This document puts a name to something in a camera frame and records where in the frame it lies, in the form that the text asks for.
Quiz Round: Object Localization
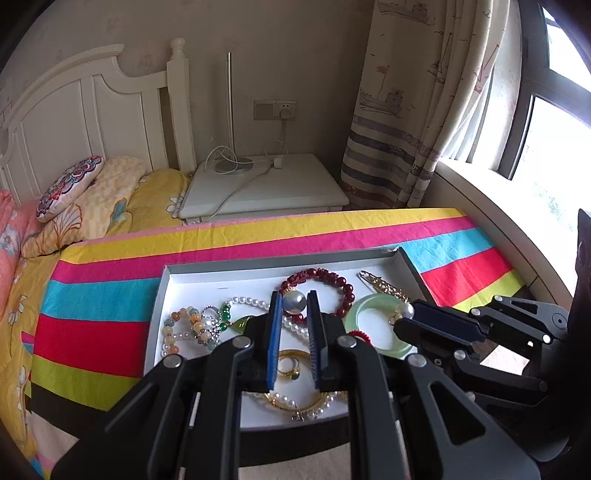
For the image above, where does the large round pearl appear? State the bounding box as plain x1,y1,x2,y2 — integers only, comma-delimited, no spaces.
283,290,307,315

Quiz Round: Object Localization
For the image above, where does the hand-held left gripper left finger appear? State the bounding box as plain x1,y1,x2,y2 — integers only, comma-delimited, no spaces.
51,291,284,480

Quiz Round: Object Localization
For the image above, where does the dark red bead bracelet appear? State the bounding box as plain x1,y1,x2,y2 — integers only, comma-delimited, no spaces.
279,268,355,326

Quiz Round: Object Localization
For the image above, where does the gold brooch pin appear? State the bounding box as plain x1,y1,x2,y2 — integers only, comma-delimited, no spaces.
359,270,410,301

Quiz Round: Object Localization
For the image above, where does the pale green jade bangle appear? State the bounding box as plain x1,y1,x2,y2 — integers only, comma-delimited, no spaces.
344,294,416,359

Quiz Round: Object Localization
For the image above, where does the multicolour stone bead bracelet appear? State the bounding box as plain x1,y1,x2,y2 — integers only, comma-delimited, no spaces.
161,306,221,352

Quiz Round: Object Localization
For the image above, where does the gold ring with green stone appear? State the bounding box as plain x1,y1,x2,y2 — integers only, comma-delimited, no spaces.
279,357,304,382

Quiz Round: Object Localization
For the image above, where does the embroidered floral cushion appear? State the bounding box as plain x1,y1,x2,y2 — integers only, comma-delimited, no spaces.
36,155,105,223

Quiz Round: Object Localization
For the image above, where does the pink floral quilt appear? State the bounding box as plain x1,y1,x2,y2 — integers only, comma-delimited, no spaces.
0,190,40,324

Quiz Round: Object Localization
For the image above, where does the white nightstand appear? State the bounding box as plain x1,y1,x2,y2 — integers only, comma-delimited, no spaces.
178,153,350,220

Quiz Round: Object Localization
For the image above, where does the white pearl necklace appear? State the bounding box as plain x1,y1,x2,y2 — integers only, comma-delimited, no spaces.
161,295,311,359

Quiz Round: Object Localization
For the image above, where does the white cable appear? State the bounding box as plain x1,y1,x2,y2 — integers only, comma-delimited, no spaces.
202,108,291,223

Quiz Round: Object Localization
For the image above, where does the slim silver desk lamp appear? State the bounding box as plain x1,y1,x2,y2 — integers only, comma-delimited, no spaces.
213,52,254,175

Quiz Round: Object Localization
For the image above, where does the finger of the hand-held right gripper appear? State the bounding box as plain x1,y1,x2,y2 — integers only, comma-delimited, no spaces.
410,294,570,348
392,318,551,409

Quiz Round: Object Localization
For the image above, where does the dark window frame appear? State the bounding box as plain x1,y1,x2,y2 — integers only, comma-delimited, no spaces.
499,0,591,182

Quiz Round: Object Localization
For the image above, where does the white wooden headboard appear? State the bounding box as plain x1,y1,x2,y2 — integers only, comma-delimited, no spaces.
0,38,197,204

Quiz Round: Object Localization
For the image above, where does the printed striped curtain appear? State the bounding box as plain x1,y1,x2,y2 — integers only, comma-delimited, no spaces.
340,0,514,210

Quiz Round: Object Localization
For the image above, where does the white window sill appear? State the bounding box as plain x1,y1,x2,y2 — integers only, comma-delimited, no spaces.
422,159,583,305

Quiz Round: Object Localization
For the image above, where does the gold and pearl bracelet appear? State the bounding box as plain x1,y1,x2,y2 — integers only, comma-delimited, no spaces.
263,390,345,422

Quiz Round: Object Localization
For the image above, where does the striped colourful blanket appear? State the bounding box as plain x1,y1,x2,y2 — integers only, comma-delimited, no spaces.
18,208,527,480

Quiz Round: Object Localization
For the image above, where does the green leaf pendant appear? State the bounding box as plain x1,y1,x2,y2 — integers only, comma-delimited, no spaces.
221,302,254,336

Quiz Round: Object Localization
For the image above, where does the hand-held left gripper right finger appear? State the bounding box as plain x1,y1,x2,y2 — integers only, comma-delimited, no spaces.
307,290,541,480

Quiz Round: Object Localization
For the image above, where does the yellow floral pillow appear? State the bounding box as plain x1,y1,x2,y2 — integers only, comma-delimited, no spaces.
21,156,149,259

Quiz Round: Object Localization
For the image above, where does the grey jewelry box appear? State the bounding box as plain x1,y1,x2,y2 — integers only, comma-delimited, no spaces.
143,247,440,433

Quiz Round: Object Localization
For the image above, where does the wall switch and socket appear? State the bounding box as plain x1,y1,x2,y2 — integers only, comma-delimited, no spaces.
253,99,297,121

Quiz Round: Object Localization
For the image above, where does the gold bangle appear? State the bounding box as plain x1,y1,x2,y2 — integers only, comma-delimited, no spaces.
259,349,345,416

